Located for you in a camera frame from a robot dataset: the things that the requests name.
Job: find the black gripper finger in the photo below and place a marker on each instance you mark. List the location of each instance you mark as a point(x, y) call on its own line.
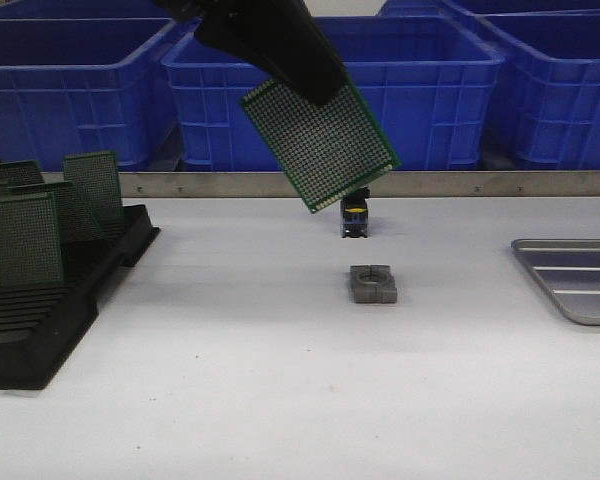
point(280, 38)

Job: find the green perforated circuit board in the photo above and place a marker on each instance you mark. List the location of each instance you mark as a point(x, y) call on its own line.
point(326, 152)

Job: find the silver metal tray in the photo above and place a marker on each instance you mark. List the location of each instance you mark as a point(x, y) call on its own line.
point(568, 272)

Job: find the black slotted board rack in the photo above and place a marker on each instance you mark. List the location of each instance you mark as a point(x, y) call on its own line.
point(40, 325)

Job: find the far right blue crate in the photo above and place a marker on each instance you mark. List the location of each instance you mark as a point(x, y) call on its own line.
point(479, 7)

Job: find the centre blue plastic crate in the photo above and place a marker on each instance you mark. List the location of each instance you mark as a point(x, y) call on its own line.
point(427, 81)

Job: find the blue plastic crate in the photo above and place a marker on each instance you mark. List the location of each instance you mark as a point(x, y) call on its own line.
point(70, 86)
point(427, 81)
point(545, 108)

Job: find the red emergency stop button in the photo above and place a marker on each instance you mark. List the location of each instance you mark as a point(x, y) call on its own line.
point(354, 214)

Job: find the left blue plastic crate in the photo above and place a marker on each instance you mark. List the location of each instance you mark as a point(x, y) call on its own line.
point(70, 86)

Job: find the grey metal clamp block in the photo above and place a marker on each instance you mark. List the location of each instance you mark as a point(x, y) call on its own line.
point(373, 284)

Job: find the far left blue crate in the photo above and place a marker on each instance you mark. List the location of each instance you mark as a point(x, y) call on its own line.
point(115, 9)

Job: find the right blue plastic crate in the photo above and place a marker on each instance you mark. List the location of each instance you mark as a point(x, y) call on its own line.
point(545, 108)

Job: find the steel table edge rail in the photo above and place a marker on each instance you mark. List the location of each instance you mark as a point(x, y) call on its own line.
point(399, 184)

